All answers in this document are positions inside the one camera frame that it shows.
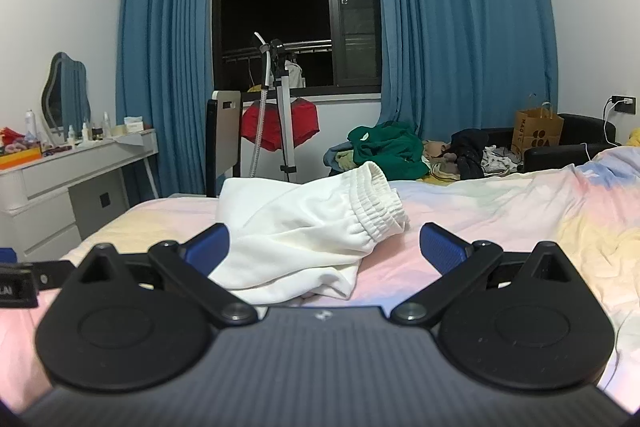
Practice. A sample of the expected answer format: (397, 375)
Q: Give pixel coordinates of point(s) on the white printed garment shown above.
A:
(500, 161)

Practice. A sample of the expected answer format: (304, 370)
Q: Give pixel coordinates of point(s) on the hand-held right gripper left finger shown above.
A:
(207, 248)

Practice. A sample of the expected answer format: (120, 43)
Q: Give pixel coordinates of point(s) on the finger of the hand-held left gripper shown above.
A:
(52, 274)

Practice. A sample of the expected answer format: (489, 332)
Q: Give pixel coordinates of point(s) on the black sofa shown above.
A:
(565, 152)

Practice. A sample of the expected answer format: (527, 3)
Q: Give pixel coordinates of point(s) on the small white bottle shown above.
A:
(85, 132)

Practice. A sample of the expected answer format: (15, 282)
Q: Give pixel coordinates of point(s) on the red garment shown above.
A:
(272, 124)

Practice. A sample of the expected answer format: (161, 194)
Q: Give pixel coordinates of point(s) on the white pants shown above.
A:
(295, 232)

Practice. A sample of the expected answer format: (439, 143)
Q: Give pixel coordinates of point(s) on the white spray can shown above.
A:
(31, 127)

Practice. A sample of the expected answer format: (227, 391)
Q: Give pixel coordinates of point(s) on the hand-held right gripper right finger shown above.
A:
(442, 248)

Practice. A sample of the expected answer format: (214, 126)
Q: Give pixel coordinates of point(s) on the pastel tie-dye blanket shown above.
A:
(500, 207)

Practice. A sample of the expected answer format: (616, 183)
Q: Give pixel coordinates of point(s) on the wall outlet with charger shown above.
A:
(624, 104)

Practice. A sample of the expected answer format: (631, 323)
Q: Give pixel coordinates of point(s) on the white tissue box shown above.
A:
(134, 122)

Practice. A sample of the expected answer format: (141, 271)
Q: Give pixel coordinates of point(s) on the brown paper bag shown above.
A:
(537, 132)

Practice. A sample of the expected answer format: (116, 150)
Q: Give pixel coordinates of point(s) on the garment steamer stand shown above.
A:
(285, 122)

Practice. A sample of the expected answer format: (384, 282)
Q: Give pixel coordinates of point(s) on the dark garment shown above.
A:
(470, 152)

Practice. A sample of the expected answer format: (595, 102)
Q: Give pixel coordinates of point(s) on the orange box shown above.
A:
(20, 159)

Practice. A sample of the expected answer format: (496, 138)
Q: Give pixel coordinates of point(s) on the blue curtain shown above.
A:
(465, 32)
(167, 57)

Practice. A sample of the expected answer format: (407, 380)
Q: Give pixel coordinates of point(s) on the white hanging garment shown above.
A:
(295, 74)

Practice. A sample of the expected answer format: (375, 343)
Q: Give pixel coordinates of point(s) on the wavy framed mirror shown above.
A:
(65, 92)

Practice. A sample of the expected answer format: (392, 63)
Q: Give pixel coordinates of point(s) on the green garment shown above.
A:
(387, 149)

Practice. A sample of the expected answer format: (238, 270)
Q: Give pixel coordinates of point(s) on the black and beige chair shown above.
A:
(222, 142)

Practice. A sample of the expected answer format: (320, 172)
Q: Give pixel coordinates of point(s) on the beige garment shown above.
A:
(440, 154)

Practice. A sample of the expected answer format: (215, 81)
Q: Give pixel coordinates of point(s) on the white dressing table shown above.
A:
(55, 202)

